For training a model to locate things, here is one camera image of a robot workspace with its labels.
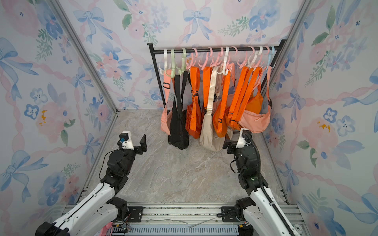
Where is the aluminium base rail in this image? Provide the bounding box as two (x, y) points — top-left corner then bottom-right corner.
(63, 202), (308, 236)

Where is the black clothes rack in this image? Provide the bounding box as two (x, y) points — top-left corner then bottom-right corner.
(147, 39), (287, 108)

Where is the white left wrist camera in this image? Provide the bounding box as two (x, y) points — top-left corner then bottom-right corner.
(117, 130), (134, 150)

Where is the white hook leftmost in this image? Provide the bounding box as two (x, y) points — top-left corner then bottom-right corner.
(158, 48), (170, 76)

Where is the light blue hook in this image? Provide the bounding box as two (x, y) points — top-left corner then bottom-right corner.
(266, 46), (276, 68)

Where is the pink alarm clock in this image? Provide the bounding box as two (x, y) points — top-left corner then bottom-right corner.
(99, 222), (113, 236)

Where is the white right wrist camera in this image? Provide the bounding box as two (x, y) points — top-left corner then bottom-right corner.
(236, 128), (249, 148)

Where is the beige crossbody bag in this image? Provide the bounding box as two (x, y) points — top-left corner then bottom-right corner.
(199, 66), (233, 152)

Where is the black crossbody bag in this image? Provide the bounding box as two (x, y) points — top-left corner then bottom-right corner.
(168, 71), (189, 150)

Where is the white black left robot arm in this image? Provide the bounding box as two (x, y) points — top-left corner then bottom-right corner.
(35, 131), (147, 236)

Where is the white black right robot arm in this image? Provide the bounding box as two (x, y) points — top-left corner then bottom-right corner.
(223, 141), (300, 236)

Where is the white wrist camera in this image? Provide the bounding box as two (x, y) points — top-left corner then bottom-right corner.
(236, 128), (249, 148)
(117, 130), (134, 150)

